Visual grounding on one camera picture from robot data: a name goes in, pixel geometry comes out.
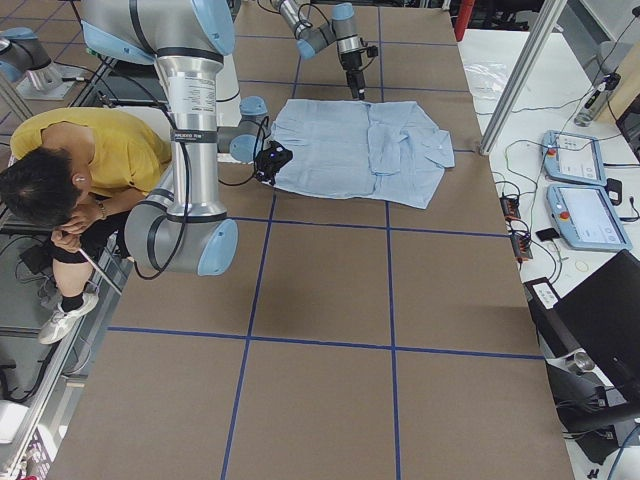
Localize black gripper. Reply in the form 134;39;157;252
345;69;366;99
254;140;293;185

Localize light blue button-up shirt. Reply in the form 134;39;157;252
272;99;455;209

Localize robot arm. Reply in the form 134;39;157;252
264;0;379;100
82;1;293;280

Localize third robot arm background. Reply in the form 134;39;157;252
1;27;77;100

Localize person in yellow shirt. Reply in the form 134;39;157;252
0;106;174;346

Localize black orange usb hub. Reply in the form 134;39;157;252
499;196;521;221

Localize upper blue teach pendant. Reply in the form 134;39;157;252
541;130;606;186

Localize blue teach pendant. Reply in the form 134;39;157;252
541;130;606;186
546;183;632;252

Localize clear water bottle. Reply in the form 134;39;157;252
573;72;621;127

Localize white sneaker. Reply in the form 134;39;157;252
38;293;98;345

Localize lower blue teach pendant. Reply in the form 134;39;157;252
546;183;632;252

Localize black monitor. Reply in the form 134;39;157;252
524;250;639;399

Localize aluminium frame post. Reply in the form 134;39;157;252
478;0;567;156

